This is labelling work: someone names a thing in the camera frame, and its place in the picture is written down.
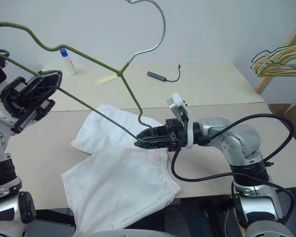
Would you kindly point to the white shorts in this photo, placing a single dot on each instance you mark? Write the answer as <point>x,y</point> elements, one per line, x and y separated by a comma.
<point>118,177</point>

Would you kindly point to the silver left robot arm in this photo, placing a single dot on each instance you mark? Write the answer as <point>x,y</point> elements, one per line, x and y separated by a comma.
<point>0,177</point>

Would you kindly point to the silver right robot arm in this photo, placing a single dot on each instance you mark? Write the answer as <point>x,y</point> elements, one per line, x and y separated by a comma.
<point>239,143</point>

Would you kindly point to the wooden hanger rack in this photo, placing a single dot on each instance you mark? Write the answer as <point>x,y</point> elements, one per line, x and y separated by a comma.
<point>265,82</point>

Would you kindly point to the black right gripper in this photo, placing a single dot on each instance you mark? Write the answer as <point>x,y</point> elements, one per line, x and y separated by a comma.
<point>173,137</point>

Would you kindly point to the cream plastic piece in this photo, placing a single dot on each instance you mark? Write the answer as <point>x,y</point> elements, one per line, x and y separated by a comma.
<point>104,80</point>

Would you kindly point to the bunch of coloured hangers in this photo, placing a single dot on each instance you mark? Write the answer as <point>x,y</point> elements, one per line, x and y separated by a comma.
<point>276,64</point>

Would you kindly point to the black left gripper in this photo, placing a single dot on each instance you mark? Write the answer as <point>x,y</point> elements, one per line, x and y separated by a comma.
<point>14,96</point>

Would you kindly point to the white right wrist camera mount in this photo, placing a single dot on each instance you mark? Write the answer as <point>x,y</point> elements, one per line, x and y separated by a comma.
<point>178,105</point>

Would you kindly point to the white tube blue cap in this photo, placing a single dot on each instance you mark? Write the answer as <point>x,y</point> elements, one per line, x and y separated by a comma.
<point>69,63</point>

